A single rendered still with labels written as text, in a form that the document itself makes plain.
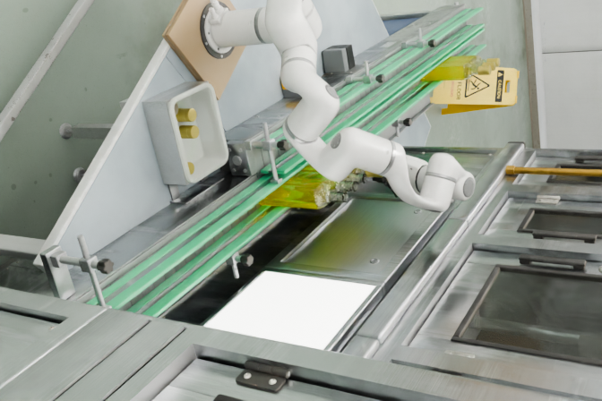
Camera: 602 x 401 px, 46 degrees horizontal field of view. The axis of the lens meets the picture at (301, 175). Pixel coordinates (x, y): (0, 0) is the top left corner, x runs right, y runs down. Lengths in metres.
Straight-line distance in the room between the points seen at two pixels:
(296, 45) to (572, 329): 0.86
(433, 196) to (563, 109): 6.30
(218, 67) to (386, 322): 0.86
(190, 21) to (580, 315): 1.17
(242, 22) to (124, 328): 1.07
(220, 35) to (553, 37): 6.09
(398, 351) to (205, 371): 0.65
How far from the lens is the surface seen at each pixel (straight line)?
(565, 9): 7.71
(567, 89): 7.90
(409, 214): 1.99
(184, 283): 1.66
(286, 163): 1.97
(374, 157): 1.61
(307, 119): 1.62
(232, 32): 1.92
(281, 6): 1.72
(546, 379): 1.40
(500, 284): 1.72
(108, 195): 1.74
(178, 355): 0.92
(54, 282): 1.52
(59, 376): 0.97
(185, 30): 1.90
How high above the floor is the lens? 2.02
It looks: 32 degrees down
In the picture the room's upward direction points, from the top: 93 degrees clockwise
